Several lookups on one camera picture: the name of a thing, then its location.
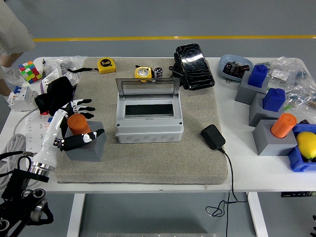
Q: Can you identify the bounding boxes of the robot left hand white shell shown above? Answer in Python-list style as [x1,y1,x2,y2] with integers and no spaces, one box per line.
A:
[32,98,105,171]

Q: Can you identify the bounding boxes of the grey plastic junction box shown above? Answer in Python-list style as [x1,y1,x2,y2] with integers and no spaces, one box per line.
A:
[115,97,185,144]

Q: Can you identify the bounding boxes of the smoked transparent box lid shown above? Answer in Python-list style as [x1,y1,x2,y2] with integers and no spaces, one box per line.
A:
[115,78,180,100]

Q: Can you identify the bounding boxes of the white power strip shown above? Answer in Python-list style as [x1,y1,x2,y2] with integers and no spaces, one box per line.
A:
[23,110,57,158]

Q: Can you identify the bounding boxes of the grey block with round hole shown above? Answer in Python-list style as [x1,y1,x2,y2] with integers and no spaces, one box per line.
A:
[63,120,107,162]

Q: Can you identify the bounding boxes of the black cloth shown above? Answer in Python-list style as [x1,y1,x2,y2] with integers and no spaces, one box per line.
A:
[34,76,75,117]

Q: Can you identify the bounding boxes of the white circuit breaker blue lever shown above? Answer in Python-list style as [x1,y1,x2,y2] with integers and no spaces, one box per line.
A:
[6,83,39,113]

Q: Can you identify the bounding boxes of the white printed package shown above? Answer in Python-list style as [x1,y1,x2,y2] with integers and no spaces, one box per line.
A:
[39,68,65,94]

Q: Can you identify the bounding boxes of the small white breaker module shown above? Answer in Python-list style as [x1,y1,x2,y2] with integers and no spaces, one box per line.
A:
[66,73,79,86]

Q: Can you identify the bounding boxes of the large colourful puzzle cube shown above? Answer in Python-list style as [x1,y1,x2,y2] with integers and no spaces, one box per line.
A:
[18,61,42,85]

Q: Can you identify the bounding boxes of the clear plastic bag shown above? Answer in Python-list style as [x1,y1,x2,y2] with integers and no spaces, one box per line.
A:
[45,55,86,75]

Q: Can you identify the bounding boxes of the white table leg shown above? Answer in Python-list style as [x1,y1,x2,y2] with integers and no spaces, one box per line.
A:
[247,192,269,237]
[66,193,86,237]

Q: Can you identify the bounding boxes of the yellow square tape measure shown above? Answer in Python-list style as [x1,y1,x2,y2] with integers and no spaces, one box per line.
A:
[97,58,117,74]

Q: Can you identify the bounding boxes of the grey-brown mat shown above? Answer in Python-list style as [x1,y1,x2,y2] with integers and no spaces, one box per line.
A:
[53,57,229,185]

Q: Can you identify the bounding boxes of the yellow tape measure round face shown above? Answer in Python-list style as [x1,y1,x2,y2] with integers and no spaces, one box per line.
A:
[134,66,155,83]

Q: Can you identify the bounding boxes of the person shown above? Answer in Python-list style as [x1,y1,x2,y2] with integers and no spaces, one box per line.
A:
[0,0,37,97]

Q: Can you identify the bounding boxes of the black glossy pad with stand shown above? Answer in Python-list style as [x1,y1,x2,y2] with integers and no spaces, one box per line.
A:
[168,43,216,91]

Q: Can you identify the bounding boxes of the black power adapter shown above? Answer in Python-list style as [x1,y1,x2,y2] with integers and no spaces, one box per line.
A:
[200,124,226,150]

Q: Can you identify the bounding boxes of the blue-grey bowl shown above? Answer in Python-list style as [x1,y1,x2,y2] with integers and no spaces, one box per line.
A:
[219,54,254,83]

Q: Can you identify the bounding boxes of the grey block holder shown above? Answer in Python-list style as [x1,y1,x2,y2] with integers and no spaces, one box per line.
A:
[252,119,298,157]
[234,73,270,106]
[248,92,286,128]

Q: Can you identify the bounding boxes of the blue plastic block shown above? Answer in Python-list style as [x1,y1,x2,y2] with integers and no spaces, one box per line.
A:
[262,88,286,112]
[247,64,269,88]

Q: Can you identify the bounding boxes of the blue plastic bin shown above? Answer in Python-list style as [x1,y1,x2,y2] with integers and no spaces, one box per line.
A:
[287,123,316,172]

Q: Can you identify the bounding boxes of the clear bags of components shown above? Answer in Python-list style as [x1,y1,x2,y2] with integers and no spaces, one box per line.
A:
[261,56,316,111]

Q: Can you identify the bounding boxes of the black table control panel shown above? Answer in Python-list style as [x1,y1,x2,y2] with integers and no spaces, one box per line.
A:
[280,191,316,198]

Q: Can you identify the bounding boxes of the yellow lemon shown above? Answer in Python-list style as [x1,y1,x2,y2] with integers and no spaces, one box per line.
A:
[296,131,316,160]

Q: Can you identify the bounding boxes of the white power strip cable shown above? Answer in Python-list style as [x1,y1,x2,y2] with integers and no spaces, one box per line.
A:
[0,108,38,191]

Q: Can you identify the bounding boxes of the black tape measure strap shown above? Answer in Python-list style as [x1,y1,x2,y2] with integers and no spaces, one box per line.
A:
[67,67,99,74]

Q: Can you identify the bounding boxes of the black adapter cord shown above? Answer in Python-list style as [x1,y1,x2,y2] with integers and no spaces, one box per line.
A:
[205,147,249,237]

